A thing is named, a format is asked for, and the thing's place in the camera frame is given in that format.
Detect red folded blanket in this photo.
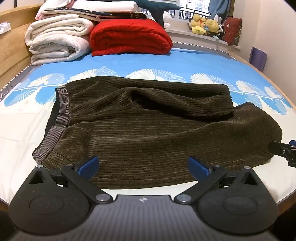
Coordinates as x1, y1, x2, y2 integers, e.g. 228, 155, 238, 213
89, 19, 173, 57

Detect black window railing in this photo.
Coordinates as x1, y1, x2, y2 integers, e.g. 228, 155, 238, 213
179, 6, 211, 20

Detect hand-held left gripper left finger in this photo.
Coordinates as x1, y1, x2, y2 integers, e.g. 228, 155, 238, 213
22, 156, 114, 205

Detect pink cloth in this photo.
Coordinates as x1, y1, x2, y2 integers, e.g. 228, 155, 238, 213
35, 0, 74, 20

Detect yellow bear plush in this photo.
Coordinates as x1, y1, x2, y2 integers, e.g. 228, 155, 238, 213
203, 19, 220, 37

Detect dark plush toy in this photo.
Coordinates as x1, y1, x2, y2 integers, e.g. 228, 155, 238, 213
215, 23, 226, 40

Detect teal shark plush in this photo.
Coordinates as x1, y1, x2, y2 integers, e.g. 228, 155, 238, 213
132, 0, 181, 26

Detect brown corduroy pants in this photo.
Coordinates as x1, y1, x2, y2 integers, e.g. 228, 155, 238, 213
32, 75, 283, 189

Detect blue and white bed sheet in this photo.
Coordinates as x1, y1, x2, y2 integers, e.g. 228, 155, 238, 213
0, 42, 296, 204

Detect small white box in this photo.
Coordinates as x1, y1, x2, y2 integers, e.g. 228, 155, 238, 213
0, 22, 11, 35

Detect white folded pillow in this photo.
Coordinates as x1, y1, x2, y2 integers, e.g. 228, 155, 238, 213
69, 0, 139, 13

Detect white plush toy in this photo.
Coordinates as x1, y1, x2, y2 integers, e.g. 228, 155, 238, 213
162, 11, 174, 29

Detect white window sill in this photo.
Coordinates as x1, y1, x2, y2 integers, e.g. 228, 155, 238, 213
165, 27, 242, 50

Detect yellow duck plush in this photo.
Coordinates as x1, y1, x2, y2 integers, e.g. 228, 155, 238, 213
189, 14, 207, 35

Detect dark patterned folded blanket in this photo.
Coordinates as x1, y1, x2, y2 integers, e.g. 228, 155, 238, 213
43, 7, 148, 22

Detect cream folded blanket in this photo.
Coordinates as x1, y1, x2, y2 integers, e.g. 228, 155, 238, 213
24, 14, 95, 45

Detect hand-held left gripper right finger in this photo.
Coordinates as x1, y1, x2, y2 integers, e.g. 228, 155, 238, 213
173, 156, 264, 205

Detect blue curtain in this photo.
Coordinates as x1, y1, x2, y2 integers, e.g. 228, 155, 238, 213
208, 0, 230, 17

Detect dark red cushion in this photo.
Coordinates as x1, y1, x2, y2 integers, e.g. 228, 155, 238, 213
222, 16, 242, 46

